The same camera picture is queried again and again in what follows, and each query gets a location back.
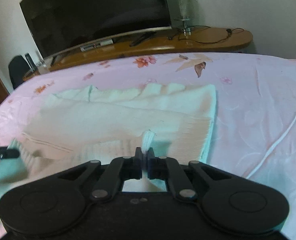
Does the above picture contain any cream white knit sweater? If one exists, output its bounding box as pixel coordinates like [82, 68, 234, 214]
[0, 83, 216, 198]

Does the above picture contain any chair with black jacket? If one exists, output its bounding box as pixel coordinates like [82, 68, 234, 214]
[8, 55, 31, 89]

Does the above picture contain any pink floral bed sheet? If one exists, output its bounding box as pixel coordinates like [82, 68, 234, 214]
[0, 53, 296, 239]

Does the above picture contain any brown wooden tv cabinet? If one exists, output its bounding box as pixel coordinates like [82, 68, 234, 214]
[23, 25, 253, 81]

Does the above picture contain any silver set-top box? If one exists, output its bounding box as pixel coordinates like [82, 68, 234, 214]
[80, 38, 113, 52]

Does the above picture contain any large black curved television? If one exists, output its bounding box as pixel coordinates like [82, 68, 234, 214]
[20, 0, 171, 58]

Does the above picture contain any glass cylinder table lamp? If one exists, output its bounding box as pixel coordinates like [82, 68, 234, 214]
[171, 0, 193, 36]

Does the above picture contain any black lamp power cable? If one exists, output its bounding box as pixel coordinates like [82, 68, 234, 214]
[166, 25, 245, 45]

